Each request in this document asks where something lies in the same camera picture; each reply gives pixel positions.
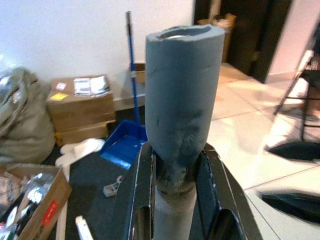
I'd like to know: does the black flat floor object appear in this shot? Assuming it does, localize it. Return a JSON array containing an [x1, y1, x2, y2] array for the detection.
[[264, 141, 320, 161], [259, 193, 320, 224]]

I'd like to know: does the long white package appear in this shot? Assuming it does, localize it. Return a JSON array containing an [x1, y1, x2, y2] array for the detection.
[[75, 215, 95, 240]]

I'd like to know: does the sealed cardboard box with labels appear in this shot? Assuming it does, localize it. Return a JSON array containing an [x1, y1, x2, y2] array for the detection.
[[46, 74, 117, 133]]

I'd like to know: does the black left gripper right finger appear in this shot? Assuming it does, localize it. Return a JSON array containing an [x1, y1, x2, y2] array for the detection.
[[194, 147, 263, 240]]

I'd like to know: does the grey plastic bracket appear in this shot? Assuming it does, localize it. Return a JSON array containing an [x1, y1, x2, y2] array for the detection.
[[102, 174, 125, 198]]

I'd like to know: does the open cardboard box of clutter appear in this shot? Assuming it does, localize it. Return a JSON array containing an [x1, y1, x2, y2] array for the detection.
[[0, 163, 73, 240]]

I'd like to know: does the blue long-handled dustpan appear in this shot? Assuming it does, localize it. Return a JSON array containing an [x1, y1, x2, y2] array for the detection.
[[99, 11, 148, 171]]

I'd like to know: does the broom with grey foam grip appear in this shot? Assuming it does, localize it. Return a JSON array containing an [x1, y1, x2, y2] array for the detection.
[[144, 24, 225, 240]]

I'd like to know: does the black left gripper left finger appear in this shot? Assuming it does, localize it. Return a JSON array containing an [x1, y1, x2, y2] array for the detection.
[[112, 144, 157, 240]]

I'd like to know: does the dark wooden door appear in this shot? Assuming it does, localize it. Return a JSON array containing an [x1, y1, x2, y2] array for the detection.
[[194, 0, 293, 83]]

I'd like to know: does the olive woven sack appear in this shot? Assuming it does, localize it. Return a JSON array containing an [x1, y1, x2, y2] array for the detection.
[[0, 66, 56, 165]]

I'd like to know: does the small open cardboard box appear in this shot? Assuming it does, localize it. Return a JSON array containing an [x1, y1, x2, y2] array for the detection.
[[128, 63, 146, 85]]

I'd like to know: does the cardboard box with paper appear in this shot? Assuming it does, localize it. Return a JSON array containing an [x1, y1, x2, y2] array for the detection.
[[197, 13, 237, 63]]

